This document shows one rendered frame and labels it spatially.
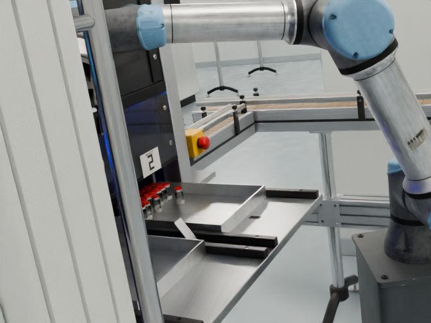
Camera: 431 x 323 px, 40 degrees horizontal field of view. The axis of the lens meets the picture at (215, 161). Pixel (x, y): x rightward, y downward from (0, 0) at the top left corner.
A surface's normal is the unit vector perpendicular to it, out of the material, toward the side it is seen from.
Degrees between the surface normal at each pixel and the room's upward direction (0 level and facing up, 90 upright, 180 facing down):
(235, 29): 110
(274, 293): 0
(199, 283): 0
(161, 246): 90
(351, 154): 90
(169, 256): 0
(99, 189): 90
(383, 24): 84
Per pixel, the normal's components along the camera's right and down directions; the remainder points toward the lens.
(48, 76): 0.93, -0.03
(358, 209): -0.46, 0.32
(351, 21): 0.07, 0.16
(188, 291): -0.15, -0.95
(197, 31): 0.13, 0.59
